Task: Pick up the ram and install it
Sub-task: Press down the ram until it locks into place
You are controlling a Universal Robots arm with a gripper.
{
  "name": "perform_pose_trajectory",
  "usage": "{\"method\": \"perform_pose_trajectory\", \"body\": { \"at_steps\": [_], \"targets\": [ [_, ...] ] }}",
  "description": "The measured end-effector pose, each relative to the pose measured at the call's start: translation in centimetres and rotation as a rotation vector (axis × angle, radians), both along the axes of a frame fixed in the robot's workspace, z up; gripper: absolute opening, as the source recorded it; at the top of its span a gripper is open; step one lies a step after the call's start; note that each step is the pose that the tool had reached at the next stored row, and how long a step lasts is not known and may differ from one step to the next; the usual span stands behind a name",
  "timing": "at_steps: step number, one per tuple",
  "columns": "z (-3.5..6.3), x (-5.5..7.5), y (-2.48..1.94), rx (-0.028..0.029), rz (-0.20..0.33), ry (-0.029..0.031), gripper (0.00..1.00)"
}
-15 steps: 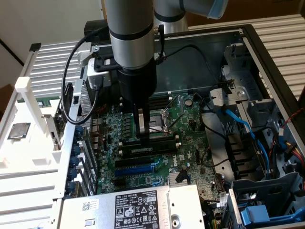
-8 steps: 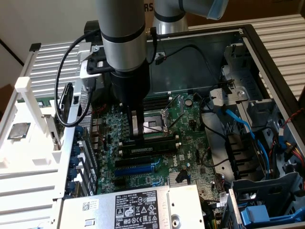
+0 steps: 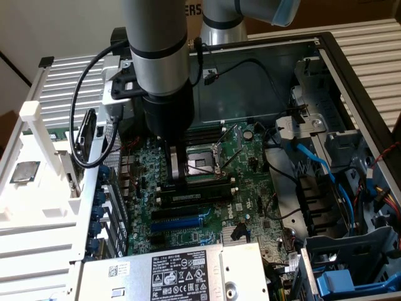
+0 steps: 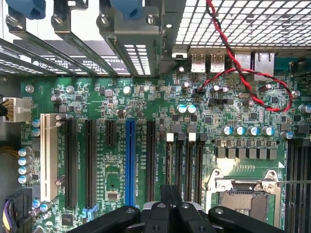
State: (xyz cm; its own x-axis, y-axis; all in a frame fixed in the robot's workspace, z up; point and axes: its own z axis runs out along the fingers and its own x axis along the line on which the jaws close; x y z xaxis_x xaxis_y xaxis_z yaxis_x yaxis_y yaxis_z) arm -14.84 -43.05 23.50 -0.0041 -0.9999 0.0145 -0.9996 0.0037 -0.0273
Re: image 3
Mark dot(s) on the grey metal bracket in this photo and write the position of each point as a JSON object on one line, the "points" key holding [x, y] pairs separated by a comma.
{"points": [[310, 125]]}

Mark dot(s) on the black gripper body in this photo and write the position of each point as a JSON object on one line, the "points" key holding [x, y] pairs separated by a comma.
{"points": [[169, 116]]}

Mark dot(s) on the green graphics card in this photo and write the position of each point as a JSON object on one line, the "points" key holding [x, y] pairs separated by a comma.
{"points": [[78, 175]]}

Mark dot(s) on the silver chipset heatsink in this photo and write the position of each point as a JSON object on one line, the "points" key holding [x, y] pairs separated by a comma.
{"points": [[228, 235]]}

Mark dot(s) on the grey metal drive cage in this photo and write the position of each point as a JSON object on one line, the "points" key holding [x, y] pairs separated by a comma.
{"points": [[313, 94]]}

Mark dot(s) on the blue slot clip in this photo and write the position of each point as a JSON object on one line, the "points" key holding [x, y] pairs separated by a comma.
{"points": [[96, 228], [98, 212], [94, 244], [100, 197], [104, 174]]}

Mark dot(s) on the grey disk bay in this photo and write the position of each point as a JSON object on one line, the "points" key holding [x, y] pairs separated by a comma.
{"points": [[344, 247]]}

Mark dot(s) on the CPU socket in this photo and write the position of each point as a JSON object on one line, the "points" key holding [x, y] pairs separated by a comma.
{"points": [[200, 163]]}

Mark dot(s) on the plain cardboard box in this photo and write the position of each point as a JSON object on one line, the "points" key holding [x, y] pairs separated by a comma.
{"points": [[344, 12]]}

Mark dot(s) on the round coin battery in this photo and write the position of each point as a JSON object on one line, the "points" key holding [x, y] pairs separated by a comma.
{"points": [[248, 135]]}

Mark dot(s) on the silver power supply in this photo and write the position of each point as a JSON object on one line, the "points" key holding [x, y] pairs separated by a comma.
{"points": [[125, 282]]}

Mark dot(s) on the black box device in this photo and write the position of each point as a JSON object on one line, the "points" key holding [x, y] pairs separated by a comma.
{"points": [[119, 37]]}

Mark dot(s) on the metal locking lever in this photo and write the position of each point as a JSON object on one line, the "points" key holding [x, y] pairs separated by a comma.
{"points": [[233, 159]]}

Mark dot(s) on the white plastic parts rack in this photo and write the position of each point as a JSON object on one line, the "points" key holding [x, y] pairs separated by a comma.
{"points": [[47, 194]]}

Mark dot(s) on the printed cardboard box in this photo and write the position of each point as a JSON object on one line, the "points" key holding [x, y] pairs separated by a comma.
{"points": [[194, 19]]}

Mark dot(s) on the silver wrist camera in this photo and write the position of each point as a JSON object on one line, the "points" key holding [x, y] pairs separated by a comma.
{"points": [[109, 100]]}

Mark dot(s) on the blue expansion slot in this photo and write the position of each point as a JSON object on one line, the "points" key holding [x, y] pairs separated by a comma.
{"points": [[175, 224]]}

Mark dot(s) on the silver CPU chip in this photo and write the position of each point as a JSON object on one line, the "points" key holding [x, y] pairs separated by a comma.
{"points": [[24, 172]]}

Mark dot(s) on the blue disk carrier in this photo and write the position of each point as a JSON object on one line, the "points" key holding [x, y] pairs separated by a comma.
{"points": [[338, 282]]}

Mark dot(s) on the silver socket cover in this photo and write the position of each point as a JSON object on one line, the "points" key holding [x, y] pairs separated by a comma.
{"points": [[238, 131]]}

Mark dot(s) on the short black expansion slot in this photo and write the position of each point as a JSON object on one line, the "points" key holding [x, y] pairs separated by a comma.
{"points": [[157, 240]]}

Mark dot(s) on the black RAM slot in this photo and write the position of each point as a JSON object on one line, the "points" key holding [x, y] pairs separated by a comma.
{"points": [[203, 136], [181, 204], [206, 185], [203, 128]]}

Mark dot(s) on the black table end cap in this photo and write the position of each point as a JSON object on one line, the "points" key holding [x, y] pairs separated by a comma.
{"points": [[46, 61]]}

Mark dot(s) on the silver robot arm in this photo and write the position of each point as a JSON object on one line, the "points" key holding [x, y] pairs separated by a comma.
{"points": [[156, 31]]}

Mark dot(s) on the green motherboard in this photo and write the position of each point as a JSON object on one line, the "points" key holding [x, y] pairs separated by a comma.
{"points": [[250, 188]]}

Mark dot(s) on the black hard disk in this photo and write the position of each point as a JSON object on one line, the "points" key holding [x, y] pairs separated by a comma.
{"points": [[87, 130]]}

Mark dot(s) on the long black expansion slot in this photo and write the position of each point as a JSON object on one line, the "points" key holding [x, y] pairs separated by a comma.
{"points": [[175, 213]]}

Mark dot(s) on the open PC case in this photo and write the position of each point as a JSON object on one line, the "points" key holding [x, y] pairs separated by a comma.
{"points": [[250, 94]]}

